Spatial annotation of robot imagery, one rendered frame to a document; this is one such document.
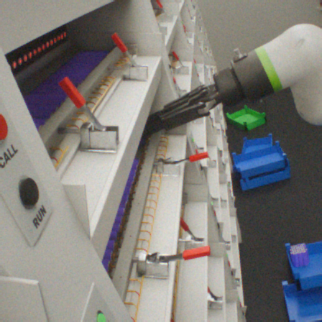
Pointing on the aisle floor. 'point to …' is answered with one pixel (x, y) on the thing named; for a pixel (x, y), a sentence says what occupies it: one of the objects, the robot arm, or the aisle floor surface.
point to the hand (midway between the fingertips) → (147, 126)
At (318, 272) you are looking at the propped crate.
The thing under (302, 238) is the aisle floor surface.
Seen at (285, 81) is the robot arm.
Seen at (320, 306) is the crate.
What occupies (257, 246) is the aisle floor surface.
